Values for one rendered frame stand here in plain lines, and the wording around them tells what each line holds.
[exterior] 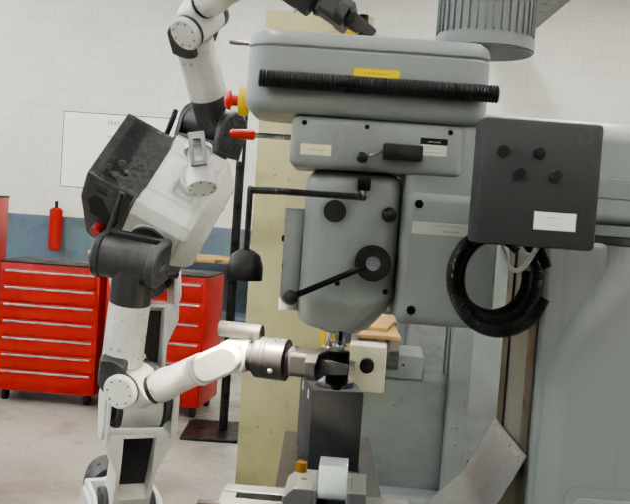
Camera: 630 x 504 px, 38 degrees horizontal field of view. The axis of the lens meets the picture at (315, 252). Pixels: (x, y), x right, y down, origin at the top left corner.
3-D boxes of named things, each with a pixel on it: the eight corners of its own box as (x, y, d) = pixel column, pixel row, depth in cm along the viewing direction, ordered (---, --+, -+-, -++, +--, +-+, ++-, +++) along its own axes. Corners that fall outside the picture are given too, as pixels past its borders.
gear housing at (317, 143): (288, 166, 176) (292, 113, 176) (292, 170, 201) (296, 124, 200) (462, 178, 176) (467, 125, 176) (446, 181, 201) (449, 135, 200)
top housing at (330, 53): (242, 109, 175) (247, 25, 174) (252, 122, 201) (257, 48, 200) (488, 126, 175) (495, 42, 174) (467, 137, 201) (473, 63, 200)
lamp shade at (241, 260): (222, 276, 187) (224, 246, 187) (255, 278, 190) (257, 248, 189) (232, 280, 180) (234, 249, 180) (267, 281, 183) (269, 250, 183)
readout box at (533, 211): (474, 243, 151) (485, 115, 150) (466, 241, 160) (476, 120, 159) (596, 252, 151) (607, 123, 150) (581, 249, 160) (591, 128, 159)
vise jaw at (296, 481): (281, 509, 162) (282, 487, 162) (287, 487, 174) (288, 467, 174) (315, 512, 162) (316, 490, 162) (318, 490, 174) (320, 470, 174)
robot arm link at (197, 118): (198, 80, 226) (211, 128, 234) (173, 98, 220) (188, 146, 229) (234, 87, 219) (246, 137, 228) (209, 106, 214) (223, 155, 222)
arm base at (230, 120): (187, 161, 233) (163, 136, 224) (211, 120, 236) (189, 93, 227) (232, 173, 225) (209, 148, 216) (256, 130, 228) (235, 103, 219)
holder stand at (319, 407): (306, 470, 211) (312, 384, 210) (295, 444, 233) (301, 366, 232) (358, 472, 213) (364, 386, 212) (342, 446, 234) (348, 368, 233)
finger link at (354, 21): (369, 41, 186) (344, 24, 186) (378, 28, 186) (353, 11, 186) (369, 39, 184) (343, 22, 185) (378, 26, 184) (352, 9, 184)
